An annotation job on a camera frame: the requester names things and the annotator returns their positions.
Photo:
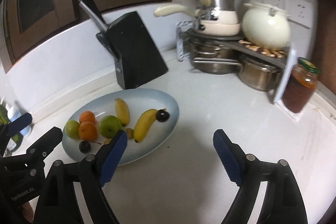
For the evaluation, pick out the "green dish soap bottle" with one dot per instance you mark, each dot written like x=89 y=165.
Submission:
x=8 y=144

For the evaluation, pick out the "white folded napkin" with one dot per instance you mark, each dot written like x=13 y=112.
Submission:
x=307 y=110

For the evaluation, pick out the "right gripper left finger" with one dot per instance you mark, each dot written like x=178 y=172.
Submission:
x=58 y=203

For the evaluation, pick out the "glass jar red sauce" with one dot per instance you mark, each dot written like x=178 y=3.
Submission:
x=302 y=83

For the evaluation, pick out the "white wall socket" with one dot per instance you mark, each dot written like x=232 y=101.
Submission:
x=300 y=11

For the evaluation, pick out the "small stainless steel pot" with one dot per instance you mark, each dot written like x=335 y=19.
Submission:
x=258 y=74

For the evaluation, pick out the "white blue pump bottle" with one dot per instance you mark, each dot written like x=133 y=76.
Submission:
x=13 y=114

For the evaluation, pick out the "black knife block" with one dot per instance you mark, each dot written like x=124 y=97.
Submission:
x=137 y=60

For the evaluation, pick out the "left hand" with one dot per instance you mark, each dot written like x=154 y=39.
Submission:
x=28 y=212

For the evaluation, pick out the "wooden bead trivet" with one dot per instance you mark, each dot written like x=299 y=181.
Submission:
x=263 y=51

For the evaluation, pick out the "large yellow banana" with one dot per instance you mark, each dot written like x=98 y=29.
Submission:
x=143 y=124

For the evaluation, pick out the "white metal pot rack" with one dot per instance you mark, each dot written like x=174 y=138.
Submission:
x=184 y=31

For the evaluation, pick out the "cream ceramic pot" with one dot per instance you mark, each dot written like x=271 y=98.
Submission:
x=266 y=25

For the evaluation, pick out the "cream saucepan with handle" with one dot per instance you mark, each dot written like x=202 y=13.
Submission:
x=212 y=22

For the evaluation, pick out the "green apple with stem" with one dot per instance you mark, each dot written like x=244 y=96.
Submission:
x=109 y=126

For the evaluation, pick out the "large stainless steel pot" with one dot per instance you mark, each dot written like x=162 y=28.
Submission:
x=210 y=57

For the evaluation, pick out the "dark passion fruit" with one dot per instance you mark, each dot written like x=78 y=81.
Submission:
x=162 y=115
x=87 y=147

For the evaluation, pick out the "orange mandarin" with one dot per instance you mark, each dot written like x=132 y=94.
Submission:
x=88 y=131
x=87 y=116

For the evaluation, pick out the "brown wooden cutting board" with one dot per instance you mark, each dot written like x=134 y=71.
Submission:
x=324 y=46

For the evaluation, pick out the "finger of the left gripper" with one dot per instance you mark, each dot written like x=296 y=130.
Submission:
x=39 y=150
x=13 y=128

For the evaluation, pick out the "small yellow banana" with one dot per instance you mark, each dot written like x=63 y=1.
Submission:
x=122 y=111

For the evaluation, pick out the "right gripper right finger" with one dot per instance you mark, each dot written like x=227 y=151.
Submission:
x=283 y=202

